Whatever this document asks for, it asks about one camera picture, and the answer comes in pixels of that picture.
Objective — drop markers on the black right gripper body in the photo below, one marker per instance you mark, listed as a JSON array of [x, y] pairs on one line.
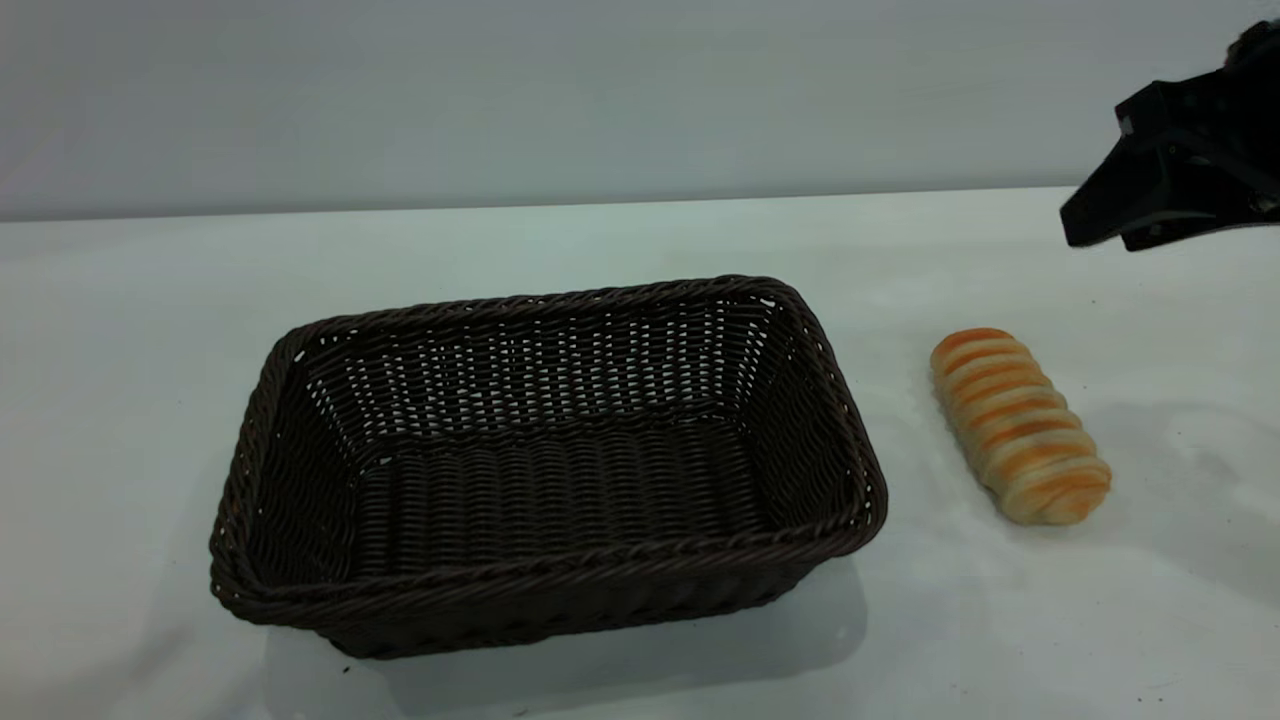
[[1225, 120]]

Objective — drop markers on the striped golden bread roll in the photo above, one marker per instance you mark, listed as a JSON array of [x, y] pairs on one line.
[[1015, 425]]

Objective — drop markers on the black wicker basket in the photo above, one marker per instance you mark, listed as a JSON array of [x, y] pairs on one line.
[[550, 500]]

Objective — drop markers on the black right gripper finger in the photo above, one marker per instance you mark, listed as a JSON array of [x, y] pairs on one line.
[[1125, 195], [1200, 222]]

